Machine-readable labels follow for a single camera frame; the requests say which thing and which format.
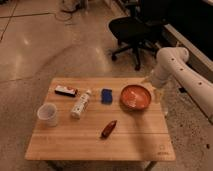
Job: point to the orange ceramic bowl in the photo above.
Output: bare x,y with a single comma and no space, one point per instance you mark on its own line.
135,97

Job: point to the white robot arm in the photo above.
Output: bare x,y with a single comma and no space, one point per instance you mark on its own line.
171,61

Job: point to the blue sponge block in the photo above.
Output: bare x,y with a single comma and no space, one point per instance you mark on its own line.
106,96

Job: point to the dark red oblong object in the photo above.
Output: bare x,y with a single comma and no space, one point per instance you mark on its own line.
108,129

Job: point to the black office chair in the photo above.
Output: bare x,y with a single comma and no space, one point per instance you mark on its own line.
145,22

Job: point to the wooden table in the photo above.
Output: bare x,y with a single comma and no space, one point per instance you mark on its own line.
137,136

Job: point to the black red white box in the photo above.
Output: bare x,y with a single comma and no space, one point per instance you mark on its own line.
64,90

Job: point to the clear plastic cup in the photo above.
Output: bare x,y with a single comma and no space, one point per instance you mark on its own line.
47,113

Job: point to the white plastic bottle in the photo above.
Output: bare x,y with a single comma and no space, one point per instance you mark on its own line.
80,105

